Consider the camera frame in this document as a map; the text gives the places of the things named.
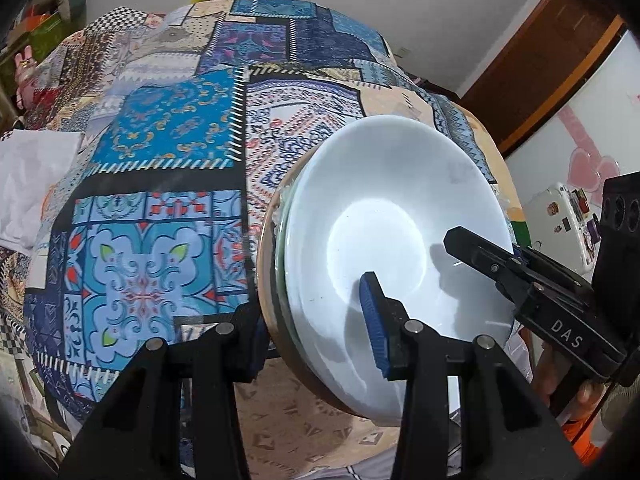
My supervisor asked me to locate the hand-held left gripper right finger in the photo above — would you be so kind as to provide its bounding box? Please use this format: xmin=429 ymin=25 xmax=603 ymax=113
xmin=359 ymin=271 xmax=583 ymax=480

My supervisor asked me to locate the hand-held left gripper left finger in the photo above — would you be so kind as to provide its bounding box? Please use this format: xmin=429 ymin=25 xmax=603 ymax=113
xmin=59 ymin=302 xmax=271 ymax=480

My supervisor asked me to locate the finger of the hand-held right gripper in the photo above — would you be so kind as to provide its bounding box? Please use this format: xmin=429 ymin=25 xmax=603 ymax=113
xmin=514 ymin=245 xmax=592 ymax=291
xmin=443 ymin=226 xmax=531 ymax=307

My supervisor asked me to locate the pink bowl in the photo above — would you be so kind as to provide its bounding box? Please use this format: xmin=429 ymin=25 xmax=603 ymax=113
xmin=255 ymin=125 xmax=406 ymax=428

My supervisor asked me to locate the white bowl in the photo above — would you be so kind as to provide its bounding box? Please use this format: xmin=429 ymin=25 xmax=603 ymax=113
xmin=282 ymin=116 xmax=516 ymax=423

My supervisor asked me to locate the person's right forearm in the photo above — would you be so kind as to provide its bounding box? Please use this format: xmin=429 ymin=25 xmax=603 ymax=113
xmin=562 ymin=400 xmax=616 ymax=466

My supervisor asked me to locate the person's right hand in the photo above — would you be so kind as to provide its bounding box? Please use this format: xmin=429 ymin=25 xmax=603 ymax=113
xmin=531 ymin=347 xmax=607 ymax=425

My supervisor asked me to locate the white case with stickers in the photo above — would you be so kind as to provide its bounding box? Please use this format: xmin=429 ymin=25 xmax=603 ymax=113
xmin=527 ymin=182 xmax=601 ymax=268

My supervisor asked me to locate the white cabinet with pink stickers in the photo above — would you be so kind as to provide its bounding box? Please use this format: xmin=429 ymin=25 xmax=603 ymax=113
xmin=502 ymin=30 xmax=640 ymax=271

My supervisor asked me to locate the patchwork printed blanket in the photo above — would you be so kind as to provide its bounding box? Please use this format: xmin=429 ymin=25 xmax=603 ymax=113
xmin=0 ymin=0 xmax=516 ymax=480

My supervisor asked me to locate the white paper sheet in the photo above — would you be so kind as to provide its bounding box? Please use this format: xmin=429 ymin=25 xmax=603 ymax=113
xmin=0 ymin=129 xmax=83 ymax=256

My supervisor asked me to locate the pink rabbit toy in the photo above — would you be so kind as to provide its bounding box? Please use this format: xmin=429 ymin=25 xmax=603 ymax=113
xmin=14 ymin=45 xmax=38 ymax=101

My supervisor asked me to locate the green box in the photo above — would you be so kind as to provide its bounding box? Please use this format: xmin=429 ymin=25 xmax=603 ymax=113
xmin=27 ymin=12 xmax=66 ymax=46

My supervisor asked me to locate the wooden door frame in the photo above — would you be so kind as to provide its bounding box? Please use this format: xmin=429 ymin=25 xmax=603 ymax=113
xmin=457 ymin=0 xmax=626 ymax=156

